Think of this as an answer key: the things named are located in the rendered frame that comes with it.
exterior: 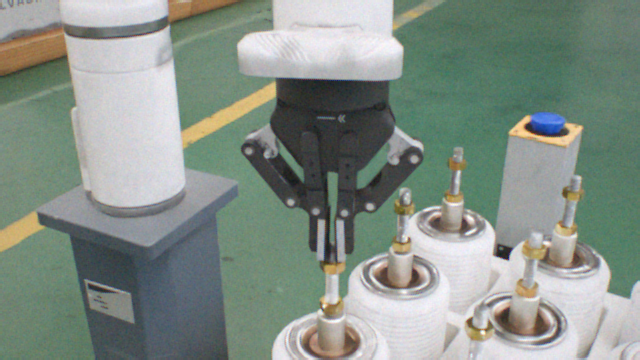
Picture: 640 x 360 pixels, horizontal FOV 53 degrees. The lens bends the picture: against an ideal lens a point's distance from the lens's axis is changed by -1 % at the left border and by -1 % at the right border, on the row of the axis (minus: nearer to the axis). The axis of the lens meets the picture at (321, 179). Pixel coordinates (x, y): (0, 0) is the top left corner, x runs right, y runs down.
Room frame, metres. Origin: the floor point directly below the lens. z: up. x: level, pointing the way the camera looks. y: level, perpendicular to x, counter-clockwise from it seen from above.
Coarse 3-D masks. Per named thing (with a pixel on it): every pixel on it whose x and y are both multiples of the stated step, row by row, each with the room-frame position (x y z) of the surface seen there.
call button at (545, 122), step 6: (534, 114) 0.73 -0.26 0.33; (540, 114) 0.73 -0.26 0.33; (546, 114) 0.73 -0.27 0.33; (552, 114) 0.73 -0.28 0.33; (558, 114) 0.73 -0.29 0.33; (534, 120) 0.71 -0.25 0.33; (540, 120) 0.71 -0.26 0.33; (546, 120) 0.71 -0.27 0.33; (552, 120) 0.71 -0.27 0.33; (558, 120) 0.71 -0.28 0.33; (564, 120) 0.71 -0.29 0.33; (534, 126) 0.71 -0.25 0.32; (540, 126) 0.70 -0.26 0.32; (546, 126) 0.70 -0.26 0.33; (552, 126) 0.70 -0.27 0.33; (558, 126) 0.70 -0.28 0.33; (564, 126) 0.71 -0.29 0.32; (546, 132) 0.70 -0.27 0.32; (552, 132) 0.70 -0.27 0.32; (558, 132) 0.71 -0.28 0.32
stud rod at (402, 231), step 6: (402, 192) 0.50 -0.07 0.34; (408, 192) 0.50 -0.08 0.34; (402, 198) 0.50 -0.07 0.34; (408, 198) 0.50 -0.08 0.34; (402, 204) 0.50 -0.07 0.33; (408, 204) 0.50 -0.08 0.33; (402, 216) 0.50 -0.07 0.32; (408, 216) 0.50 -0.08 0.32; (402, 222) 0.50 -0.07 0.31; (402, 228) 0.50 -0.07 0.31; (402, 234) 0.50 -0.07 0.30; (402, 240) 0.50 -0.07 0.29; (402, 252) 0.50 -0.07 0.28
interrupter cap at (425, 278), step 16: (384, 256) 0.53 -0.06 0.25; (416, 256) 0.53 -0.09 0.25; (368, 272) 0.51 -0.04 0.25; (384, 272) 0.51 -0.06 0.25; (416, 272) 0.51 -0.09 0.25; (432, 272) 0.51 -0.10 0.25; (368, 288) 0.48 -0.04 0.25; (384, 288) 0.48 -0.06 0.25; (400, 288) 0.48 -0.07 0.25; (416, 288) 0.48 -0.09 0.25; (432, 288) 0.48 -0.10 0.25
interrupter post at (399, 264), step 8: (392, 248) 0.50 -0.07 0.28; (392, 256) 0.50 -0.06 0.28; (400, 256) 0.49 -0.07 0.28; (408, 256) 0.49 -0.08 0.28; (392, 264) 0.50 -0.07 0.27; (400, 264) 0.49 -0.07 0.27; (408, 264) 0.49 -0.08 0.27; (392, 272) 0.49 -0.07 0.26; (400, 272) 0.49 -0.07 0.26; (408, 272) 0.49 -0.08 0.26; (392, 280) 0.49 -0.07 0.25; (400, 280) 0.49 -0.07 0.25; (408, 280) 0.49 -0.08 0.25
